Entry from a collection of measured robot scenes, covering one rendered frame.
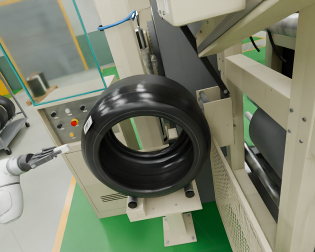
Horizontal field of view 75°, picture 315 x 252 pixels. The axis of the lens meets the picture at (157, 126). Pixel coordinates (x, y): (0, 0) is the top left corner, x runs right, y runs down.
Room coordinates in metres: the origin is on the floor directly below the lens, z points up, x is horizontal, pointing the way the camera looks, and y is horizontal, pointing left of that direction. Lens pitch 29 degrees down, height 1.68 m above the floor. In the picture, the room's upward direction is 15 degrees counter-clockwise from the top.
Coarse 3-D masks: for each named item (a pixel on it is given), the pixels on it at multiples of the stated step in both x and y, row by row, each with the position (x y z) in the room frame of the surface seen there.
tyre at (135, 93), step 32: (128, 96) 0.70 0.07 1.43; (160, 96) 0.69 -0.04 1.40; (192, 96) 0.83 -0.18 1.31; (96, 128) 0.69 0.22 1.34; (192, 128) 0.65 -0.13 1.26; (96, 160) 0.69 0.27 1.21; (128, 160) 0.94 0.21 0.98; (160, 160) 0.93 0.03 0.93; (192, 160) 0.66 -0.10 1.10; (128, 192) 0.69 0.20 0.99; (160, 192) 0.67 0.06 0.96
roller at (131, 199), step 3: (129, 198) 0.72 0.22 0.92; (132, 198) 0.71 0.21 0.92; (135, 198) 0.72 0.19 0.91; (129, 201) 0.70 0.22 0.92; (132, 201) 0.70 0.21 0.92; (135, 201) 0.70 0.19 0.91; (129, 204) 0.69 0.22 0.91; (132, 204) 0.69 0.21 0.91; (135, 204) 0.69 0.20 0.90; (129, 207) 0.69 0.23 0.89; (132, 207) 0.69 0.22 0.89
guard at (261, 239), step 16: (224, 160) 0.72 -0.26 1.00; (224, 176) 0.74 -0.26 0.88; (224, 192) 0.77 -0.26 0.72; (240, 192) 0.53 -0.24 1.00; (224, 208) 0.80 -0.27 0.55; (240, 208) 0.53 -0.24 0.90; (224, 224) 0.84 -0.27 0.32; (240, 224) 0.53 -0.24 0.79; (256, 224) 0.39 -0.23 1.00; (240, 240) 0.55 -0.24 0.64; (256, 240) 0.38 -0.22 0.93
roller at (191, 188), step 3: (189, 183) 0.71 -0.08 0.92; (186, 186) 0.70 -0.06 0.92; (189, 186) 0.69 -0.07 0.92; (192, 186) 0.70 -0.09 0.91; (186, 189) 0.68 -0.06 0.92; (189, 189) 0.68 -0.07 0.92; (192, 189) 0.68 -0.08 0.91; (186, 192) 0.67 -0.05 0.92; (189, 192) 0.66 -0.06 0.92; (192, 192) 0.66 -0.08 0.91; (186, 195) 0.67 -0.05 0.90; (189, 195) 0.66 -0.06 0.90; (192, 195) 0.66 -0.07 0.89
